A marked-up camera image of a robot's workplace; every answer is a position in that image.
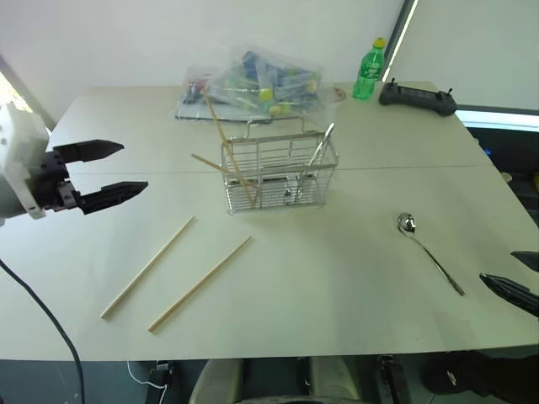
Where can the beige rounded shape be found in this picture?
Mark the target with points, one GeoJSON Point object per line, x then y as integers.
{"type": "Point", "coordinates": [217, 381]}
{"type": "Point", "coordinates": [337, 376]}

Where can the black remote controller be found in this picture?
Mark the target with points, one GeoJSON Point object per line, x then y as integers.
{"type": "Point", "coordinates": [414, 97]}

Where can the clear plastic bag of items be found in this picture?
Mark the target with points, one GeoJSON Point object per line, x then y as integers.
{"type": "Point", "coordinates": [257, 88]}

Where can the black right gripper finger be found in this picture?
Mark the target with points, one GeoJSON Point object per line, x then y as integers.
{"type": "Point", "coordinates": [511, 291]}
{"type": "Point", "coordinates": [529, 257]}

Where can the wooden chopstick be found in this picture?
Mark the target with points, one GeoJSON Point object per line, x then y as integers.
{"type": "Point", "coordinates": [200, 285]}
{"type": "Point", "coordinates": [217, 126]}
{"type": "Point", "coordinates": [147, 267]}
{"type": "Point", "coordinates": [208, 164]}

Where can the dark window frame strip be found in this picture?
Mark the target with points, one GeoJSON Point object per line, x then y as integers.
{"type": "Point", "coordinates": [398, 38]}

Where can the black power adapter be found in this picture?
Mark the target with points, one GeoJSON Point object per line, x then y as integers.
{"type": "Point", "coordinates": [161, 373]}

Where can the green plastic bottle yellow cap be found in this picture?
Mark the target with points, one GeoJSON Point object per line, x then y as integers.
{"type": "Point", "coordinates": [367, 71]}

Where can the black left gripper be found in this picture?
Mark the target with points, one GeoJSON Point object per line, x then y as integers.
{"type": "Point", "coordinates": [52, 185]}

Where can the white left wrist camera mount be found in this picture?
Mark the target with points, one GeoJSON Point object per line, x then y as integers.
{"type": "Point", "coordinates": [19, 160]}

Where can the dark rounded shape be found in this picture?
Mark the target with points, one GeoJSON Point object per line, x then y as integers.
{"type": "Point", "coordinates": [471, 374]}

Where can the stainless steel spoon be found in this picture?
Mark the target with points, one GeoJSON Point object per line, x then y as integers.
{"type": "Point", "coordinates": [407, 223]}
{"type": "Point", "coordinates": [327, 136]}

